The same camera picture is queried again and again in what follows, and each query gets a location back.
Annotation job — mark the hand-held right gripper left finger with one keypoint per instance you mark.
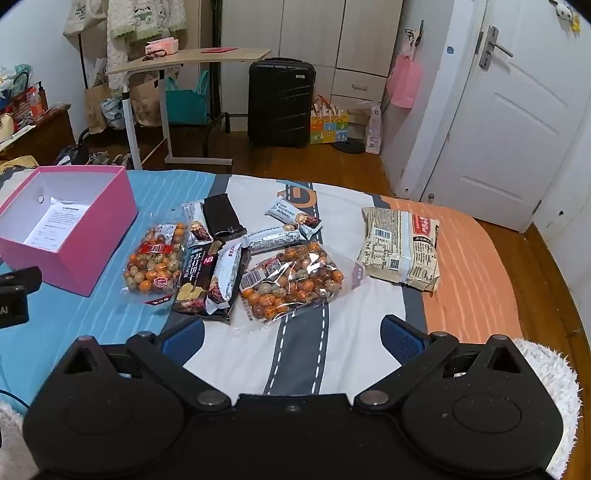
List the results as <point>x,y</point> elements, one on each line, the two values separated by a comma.
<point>184,337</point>

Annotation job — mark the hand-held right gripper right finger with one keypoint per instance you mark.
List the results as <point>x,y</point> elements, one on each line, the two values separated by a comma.
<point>402,341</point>

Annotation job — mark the black cracker packet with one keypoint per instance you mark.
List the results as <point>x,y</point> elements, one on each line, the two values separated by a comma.
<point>196,281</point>

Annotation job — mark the pink cardboard box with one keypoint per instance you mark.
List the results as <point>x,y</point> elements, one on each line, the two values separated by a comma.
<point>69,258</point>

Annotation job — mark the white nut bar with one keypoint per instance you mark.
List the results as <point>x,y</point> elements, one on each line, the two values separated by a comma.
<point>196,224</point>
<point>272,239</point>
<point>308,222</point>
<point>284,208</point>
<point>226,272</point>

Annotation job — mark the red label coated nuts bag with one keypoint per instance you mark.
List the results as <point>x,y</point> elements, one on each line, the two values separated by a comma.
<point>154,263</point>

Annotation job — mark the beige snack bag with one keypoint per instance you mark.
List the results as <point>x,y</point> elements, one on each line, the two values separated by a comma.
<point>401,249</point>

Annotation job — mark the clear coated nuts bag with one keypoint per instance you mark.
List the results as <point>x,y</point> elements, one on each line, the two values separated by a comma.
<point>291,281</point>

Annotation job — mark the plain black snack packet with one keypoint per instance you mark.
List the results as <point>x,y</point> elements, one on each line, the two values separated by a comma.
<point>220,217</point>

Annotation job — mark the white printed paper sheet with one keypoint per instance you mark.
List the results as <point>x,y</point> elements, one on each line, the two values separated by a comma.
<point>57,224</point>

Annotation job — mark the white fuzzy cloth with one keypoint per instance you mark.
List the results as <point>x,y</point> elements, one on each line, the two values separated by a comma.
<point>11,438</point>
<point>549,383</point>

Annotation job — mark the yellow blanket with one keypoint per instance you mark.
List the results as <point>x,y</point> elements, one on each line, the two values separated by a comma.
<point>18,162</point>

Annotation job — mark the grey slipper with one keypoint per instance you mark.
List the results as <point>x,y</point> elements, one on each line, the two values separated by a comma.
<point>99,158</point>
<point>123,160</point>

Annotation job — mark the wooden nightstand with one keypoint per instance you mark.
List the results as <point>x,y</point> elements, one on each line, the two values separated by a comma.
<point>41,136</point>

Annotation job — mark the black round floor object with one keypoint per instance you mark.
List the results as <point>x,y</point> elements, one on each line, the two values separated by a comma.
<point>347,146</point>

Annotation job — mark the orange pump bottle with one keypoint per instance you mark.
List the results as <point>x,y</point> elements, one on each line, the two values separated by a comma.
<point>40,97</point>

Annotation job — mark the brown paper bag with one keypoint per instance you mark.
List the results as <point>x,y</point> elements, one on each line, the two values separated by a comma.
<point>96,108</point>
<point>145,101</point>

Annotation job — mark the white plastic package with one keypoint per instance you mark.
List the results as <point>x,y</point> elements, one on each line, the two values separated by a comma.
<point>374,131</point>

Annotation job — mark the white printed plastic bag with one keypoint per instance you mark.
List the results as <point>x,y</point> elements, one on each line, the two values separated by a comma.
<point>114,114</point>

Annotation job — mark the black metal stand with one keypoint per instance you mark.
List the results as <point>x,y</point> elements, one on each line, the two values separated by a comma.
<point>217,120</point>

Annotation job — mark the colourful gift bag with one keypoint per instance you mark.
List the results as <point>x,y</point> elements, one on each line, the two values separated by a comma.
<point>328,127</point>

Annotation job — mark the teal shopping bag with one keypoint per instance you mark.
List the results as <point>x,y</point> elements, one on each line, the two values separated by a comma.
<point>187,104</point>

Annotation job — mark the white door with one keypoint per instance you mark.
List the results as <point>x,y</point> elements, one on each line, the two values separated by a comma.
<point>508,129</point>

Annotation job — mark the black suitcase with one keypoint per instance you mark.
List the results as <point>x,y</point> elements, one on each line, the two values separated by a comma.
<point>280,101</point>

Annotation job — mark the pink hanging bag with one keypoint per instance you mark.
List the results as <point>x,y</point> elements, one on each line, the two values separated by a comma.
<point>405,78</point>

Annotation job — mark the wooden rolling side table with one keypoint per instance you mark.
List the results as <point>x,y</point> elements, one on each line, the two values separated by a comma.
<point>184,60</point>

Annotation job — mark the red envelope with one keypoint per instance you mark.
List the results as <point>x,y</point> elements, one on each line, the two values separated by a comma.
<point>219,50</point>

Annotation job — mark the canvas tote bag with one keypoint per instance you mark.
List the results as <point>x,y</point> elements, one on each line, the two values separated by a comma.
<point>83,18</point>

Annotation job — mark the pink tissue box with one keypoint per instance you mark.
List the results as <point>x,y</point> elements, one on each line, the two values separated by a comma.
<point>161,46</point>

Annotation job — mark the fuzzy hanging coat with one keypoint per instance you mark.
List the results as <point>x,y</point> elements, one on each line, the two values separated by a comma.
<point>138,27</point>

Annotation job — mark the white wardrobe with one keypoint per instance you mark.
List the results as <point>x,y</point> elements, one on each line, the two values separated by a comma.
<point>300,27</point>

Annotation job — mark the door top plush ornament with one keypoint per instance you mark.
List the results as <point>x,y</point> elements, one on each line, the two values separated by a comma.
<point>564,13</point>

